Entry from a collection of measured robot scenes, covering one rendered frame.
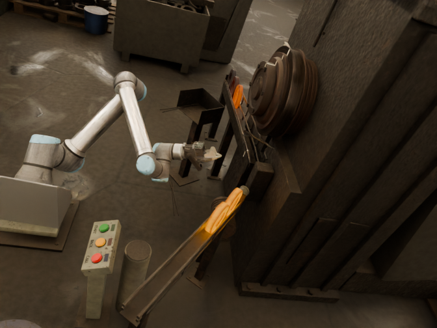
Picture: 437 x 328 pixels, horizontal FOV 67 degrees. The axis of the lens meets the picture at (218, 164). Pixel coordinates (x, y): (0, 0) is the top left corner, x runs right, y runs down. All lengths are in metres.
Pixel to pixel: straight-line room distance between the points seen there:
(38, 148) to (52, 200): 0.30
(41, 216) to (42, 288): 0.38
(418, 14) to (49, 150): 1.79
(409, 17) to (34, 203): 1.88
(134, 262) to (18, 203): 0.81
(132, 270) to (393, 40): 1.38
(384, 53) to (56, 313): 1.89
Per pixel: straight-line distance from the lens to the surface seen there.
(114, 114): 2.09
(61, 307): 2.03
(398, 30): 1.33
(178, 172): 2.74
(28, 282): 2.12
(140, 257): 1.56
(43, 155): 2.04
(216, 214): 1.44
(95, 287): 1.70
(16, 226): 2.19
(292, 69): 1.61
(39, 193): 1.96
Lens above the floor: 1.82
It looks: 38 degrees down
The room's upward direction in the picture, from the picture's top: 20 degrees clockwise
